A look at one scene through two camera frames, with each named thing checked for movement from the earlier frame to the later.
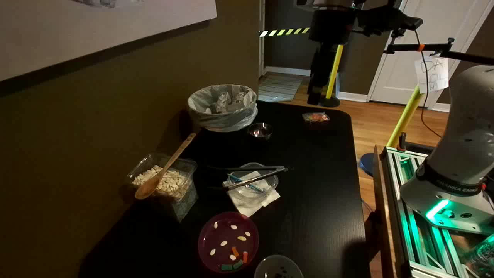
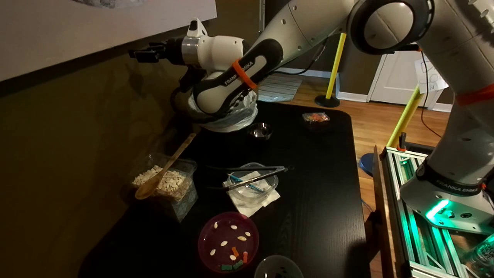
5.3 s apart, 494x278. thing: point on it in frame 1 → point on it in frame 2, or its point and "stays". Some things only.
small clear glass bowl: [259, 129] stays
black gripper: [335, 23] → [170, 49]
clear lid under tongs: [251, 168] stays
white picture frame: [35, 34] stays
